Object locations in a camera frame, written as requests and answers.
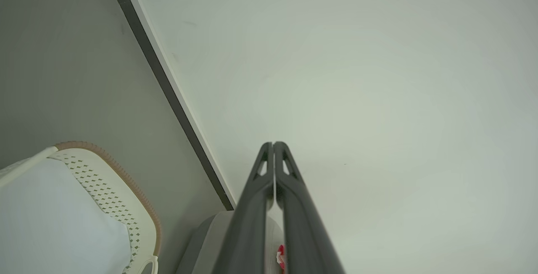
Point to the dark grey baseboard strip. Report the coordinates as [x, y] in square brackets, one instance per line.
[168, 89]

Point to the red white striped garment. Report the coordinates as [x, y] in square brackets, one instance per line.
[280, 258]

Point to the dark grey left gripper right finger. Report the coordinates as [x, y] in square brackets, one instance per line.
[304, 232]

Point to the light blue-white cloth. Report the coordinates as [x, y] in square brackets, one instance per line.
[54, 223]

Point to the cream perforated laundry basket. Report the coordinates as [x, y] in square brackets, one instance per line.
[122, 194]

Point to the grey fabric sofa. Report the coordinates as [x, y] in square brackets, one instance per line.
[206, 244]

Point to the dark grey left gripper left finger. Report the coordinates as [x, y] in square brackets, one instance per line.
[248, 223]

